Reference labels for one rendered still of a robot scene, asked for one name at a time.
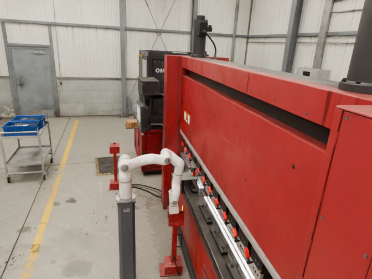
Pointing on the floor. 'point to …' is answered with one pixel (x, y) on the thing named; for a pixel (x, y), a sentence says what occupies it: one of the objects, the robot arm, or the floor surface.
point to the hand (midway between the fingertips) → (174, 217)
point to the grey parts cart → (27, 152)
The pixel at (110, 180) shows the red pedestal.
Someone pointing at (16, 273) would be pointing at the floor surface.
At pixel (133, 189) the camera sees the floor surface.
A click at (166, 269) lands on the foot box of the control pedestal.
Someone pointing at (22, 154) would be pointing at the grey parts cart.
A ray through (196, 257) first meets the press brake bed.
